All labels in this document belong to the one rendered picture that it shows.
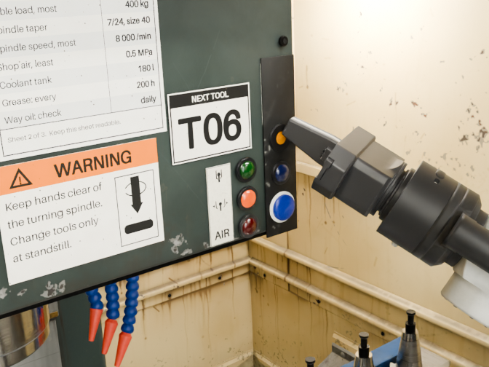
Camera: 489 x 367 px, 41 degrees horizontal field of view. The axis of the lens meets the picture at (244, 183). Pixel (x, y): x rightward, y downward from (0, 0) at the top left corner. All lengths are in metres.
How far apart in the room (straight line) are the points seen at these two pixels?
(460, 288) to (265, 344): 1.56
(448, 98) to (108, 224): 0.96
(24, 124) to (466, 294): 0.44
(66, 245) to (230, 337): 1.61
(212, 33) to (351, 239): 1.15
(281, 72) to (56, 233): 0.29
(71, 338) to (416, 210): 0.96
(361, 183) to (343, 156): 0.03
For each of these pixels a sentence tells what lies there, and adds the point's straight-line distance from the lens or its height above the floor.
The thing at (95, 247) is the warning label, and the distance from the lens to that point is 0.63.
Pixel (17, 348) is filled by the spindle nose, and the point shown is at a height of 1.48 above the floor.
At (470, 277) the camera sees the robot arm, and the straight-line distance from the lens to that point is 0.68.
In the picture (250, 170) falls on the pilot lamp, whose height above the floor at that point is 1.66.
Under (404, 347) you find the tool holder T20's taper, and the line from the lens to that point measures 1.15.
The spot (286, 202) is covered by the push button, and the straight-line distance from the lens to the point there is 0.74.
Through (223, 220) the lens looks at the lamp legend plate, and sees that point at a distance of 0.70.
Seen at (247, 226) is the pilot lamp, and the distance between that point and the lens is 0.72.
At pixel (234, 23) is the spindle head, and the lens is 0.68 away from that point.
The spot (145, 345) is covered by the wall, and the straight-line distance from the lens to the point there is 2.03.
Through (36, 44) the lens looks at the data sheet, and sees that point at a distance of 0.58.
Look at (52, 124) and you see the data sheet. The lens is 0.59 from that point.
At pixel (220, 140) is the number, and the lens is 0.68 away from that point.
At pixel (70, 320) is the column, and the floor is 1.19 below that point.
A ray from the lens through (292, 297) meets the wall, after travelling 2.01.
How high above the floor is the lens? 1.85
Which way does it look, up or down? 17 degrees down
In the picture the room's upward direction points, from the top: 2 degrees counter-clockwise
